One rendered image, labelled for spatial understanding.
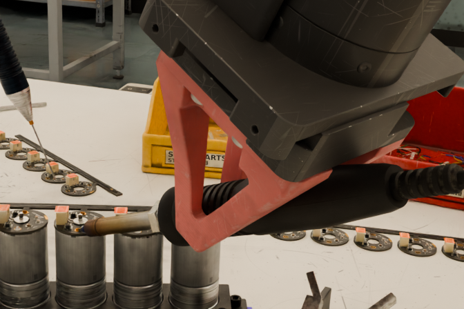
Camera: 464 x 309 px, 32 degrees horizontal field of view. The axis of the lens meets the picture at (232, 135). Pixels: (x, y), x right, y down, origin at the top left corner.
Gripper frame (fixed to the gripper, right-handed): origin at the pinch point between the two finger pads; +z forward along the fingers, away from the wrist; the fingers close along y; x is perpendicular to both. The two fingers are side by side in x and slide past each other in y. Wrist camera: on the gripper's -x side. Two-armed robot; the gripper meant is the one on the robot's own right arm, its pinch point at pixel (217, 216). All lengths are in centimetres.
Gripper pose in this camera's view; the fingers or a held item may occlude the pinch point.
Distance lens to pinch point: 31.0
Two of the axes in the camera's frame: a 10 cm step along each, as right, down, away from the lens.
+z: -3.8, 7.2, 5.8
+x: 6.4, 6.6, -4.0
